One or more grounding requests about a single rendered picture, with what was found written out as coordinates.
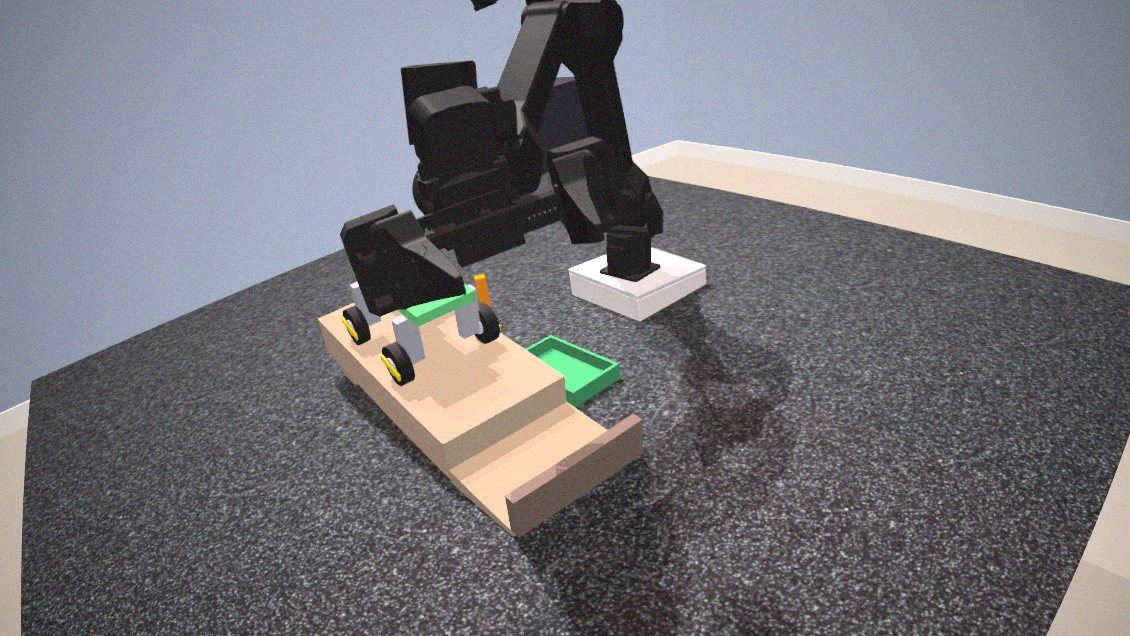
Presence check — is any tan wooden ramp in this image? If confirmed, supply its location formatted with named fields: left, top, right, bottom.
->
left=318, top=304, right=643, bottom=537

